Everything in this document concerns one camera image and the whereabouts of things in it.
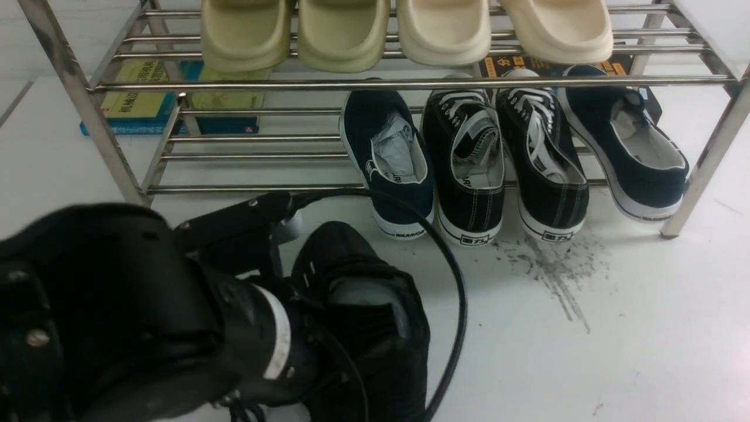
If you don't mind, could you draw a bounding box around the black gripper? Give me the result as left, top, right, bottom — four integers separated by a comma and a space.
176, 194, 325, 405

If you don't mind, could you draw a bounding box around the black knit sneaker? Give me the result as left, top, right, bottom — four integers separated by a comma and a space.
292, 221, 431, 421

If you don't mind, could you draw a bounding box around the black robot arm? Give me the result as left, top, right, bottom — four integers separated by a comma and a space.
2, 194, 325, 421

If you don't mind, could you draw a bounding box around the navy slip-on canvas shoe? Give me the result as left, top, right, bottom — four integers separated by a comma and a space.
339, 89, 435, 223

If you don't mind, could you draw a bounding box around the black lace-up canvas shoe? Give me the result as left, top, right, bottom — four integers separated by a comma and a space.
420, 88, 506, 247
495, 86, 589, 243

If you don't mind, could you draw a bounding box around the stainless steel shoe rack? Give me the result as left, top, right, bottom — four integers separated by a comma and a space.
19, 1, 748, 239

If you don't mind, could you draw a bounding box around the yellow and blue book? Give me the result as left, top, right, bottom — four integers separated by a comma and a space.
101, 60, 271, 135

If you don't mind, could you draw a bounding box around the olive foam slipper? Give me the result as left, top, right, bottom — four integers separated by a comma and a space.
200, 1, 297, 74
297, 1, 391, 74

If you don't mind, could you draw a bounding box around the cream foam slipper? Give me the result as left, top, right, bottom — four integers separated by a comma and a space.
396, 1, 492, 66
499, 1, 614, 64

